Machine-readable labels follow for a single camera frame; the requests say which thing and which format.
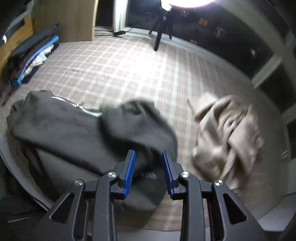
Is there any dark grey sweatshirt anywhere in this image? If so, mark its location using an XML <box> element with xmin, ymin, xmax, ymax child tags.
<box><xmin>6</xmin><ymin>90</ymin><xmax>178</xmax><ymax>212</ymax></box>

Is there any wooden board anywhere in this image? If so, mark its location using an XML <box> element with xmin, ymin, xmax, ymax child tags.
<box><xmin>0</xmin><ymin>16</ymin><xmax>34</xmax><ymax>72</ymax></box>

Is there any plaid pink table mat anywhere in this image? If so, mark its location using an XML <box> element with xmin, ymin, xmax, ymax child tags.
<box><xmin>1</xmin><ymin>35</ymin><xmax>290</xmax><ymax>218</ymax></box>

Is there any stack of folded clothes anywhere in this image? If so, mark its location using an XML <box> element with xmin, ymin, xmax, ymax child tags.
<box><xmin>1</xmin><ymin>23</ymin><xmax>60</xmax><ymax>88</ymax></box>

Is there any black power adapter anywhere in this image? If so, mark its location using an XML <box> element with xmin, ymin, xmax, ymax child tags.
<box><xmin>112</xmin><ymin>30</ymin><xmax>126</xmax><ymax>37</ymax></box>

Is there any black camera tripod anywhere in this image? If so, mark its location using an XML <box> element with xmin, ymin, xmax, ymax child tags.
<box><xmin>148</xmin><ymin>7</ymin><xmax>173</xmax><ymax>51</ymax></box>

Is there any beige crumpled garment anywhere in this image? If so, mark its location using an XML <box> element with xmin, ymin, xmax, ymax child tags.
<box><xmin>188</xmin><ymin>92</ymin><xmax>263</xmax><ymax>195</ymax></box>

